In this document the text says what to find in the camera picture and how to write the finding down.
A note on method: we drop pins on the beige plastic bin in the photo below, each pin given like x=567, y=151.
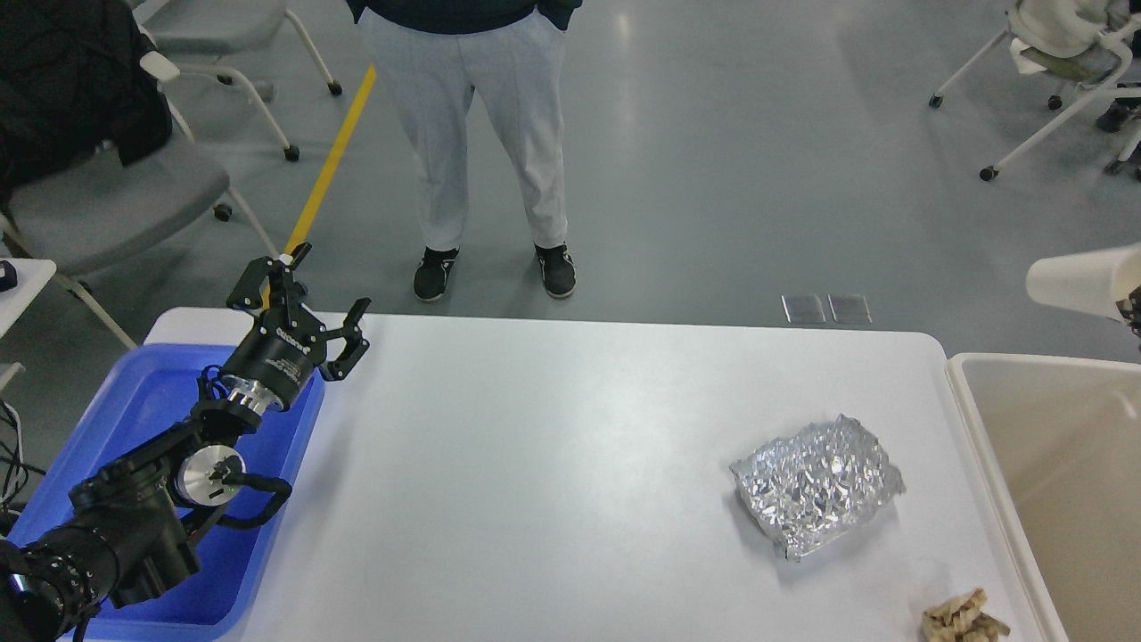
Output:
x=1058, y=440

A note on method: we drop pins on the grey office chair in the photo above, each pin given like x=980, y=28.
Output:
x=99, y=211

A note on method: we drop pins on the left floor socket plate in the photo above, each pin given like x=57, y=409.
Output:
x=803, y=310

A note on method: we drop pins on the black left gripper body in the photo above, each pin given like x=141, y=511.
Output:
x=272, y=366

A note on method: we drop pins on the white paper cup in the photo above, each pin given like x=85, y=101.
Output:
x=1093, y=282

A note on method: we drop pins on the floor socket plate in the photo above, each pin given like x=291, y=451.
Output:
x=850, y=309
x=803, y=310

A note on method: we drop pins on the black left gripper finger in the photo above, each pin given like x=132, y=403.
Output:
x=271, y=283
x=356, y=345

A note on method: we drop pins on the white chair with clothes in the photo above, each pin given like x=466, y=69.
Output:
x=1086, y=46

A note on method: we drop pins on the white side table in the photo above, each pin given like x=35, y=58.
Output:
x=23, y=281

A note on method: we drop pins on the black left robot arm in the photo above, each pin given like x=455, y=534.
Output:
x=137, y=521

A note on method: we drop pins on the right floor socket plate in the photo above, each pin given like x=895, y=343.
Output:
x=850, y=309

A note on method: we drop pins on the black jacket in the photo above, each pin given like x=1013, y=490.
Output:
x=71, y=79

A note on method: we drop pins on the white chair with grey seat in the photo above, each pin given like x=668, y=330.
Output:
x=204, y=33

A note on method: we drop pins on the crumpled aluminium foil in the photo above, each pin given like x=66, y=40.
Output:
x=807, y=490

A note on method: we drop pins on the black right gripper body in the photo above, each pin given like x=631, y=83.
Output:
x=1133, y=310

